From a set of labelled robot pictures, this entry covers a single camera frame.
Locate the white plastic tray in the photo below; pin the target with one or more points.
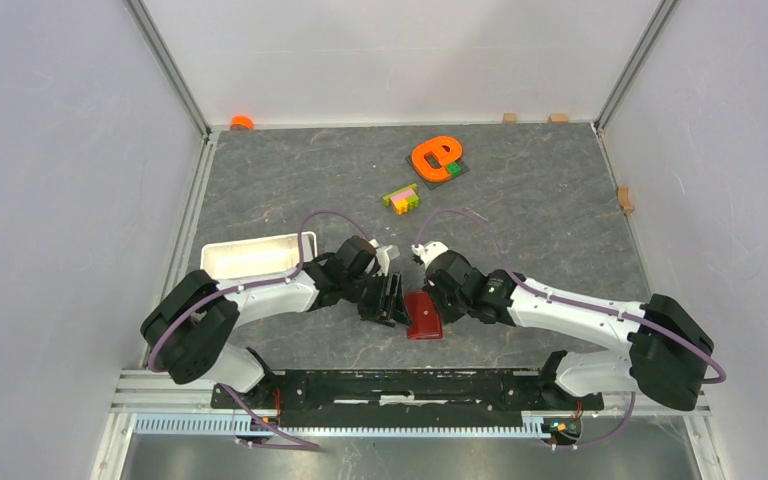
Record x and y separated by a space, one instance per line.
258 256

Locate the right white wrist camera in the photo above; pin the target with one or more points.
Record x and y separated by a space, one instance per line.
431 256

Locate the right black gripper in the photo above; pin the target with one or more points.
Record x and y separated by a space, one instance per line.
447 315

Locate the small wooden block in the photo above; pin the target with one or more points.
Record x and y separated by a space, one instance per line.
558 118
509 118

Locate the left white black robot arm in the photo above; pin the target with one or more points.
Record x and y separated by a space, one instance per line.
188 332

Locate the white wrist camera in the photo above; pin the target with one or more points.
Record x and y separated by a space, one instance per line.
431 256
384 258

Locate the orange e-shaped block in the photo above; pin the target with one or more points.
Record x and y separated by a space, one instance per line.
445 149

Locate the green toy brick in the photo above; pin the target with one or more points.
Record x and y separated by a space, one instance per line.
454 169

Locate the red card holder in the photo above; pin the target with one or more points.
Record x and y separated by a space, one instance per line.
426 323

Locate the orange round cap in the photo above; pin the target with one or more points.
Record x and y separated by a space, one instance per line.
241 122

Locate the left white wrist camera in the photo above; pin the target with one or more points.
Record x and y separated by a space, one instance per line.
384 258

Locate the colourful toy brick stack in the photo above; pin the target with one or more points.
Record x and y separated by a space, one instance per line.
403 200

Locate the dark square base plate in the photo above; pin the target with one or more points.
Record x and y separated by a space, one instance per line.
435 165

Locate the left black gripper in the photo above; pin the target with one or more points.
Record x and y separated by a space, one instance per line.
386 307

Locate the grey cable duct comb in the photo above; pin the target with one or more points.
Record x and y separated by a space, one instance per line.
239 424

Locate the curved wooden piece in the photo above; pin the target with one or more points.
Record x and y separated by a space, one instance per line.
624 199

